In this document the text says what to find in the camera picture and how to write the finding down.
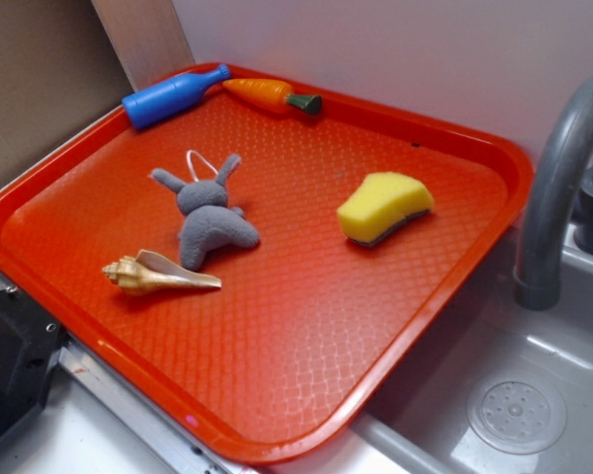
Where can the orange plastic tray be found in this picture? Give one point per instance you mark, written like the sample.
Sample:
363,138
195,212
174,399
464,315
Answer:
308,324

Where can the grey plush bunny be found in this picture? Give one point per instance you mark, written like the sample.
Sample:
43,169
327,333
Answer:
209,222

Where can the orange toy carrot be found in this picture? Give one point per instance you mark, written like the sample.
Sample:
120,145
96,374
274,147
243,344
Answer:
273,95

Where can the grey toy sink basin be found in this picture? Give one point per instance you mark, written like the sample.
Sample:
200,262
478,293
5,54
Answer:
492,387

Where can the blue toy bottle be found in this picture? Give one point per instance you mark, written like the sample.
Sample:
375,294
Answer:
171,96

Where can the beige conch seashell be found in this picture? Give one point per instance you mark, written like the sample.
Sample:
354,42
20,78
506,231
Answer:
149,272

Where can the yellow sponge with grey pad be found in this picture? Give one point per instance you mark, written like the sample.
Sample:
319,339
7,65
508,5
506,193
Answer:
383,202

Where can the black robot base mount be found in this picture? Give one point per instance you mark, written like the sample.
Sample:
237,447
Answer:
30,341

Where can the grey toy faucet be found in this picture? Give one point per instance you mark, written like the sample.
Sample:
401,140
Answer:
563,186

